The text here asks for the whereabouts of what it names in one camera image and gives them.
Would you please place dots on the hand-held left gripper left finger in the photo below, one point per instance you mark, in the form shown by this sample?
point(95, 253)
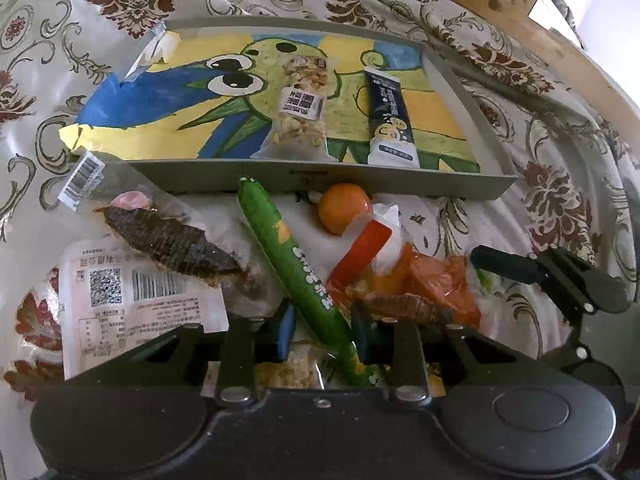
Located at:
point(284, 332)

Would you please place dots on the wooden board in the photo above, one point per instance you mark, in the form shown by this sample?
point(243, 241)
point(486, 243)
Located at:
point(480, 0)

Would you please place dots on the grey tray with cartoon drawing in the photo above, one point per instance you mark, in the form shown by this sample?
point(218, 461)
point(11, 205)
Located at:
point(200, 175)

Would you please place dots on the dark blue stick packet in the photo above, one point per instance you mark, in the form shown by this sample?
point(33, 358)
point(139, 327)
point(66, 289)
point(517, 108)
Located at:
point(389, 120)

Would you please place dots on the clear cereal bar packet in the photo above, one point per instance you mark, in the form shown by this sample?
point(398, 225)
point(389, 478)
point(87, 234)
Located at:
point(300, 110)
point(286, 375)

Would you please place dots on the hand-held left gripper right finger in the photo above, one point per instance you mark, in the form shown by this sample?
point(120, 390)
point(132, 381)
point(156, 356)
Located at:
point(361, 335)

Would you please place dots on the orange clear snack packet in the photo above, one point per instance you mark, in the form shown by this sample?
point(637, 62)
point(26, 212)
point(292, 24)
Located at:
point(435, 285)

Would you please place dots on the orange ball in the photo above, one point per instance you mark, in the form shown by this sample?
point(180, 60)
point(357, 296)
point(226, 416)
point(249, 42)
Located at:
point(342, 207)

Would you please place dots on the green stick snack packet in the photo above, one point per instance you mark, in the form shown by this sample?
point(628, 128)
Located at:
point(295, 277)

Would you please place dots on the floral printed cloth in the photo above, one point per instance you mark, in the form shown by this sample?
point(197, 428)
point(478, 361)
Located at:
point(75, 35)

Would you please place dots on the clear dried fish packet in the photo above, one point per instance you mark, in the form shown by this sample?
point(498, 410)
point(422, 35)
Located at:
point(165, 245)

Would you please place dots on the white barcode snack packet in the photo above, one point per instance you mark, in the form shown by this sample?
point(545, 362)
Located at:
point(135, 310)

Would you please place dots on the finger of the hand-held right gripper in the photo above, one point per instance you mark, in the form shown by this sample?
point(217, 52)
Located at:
point(505, 262)

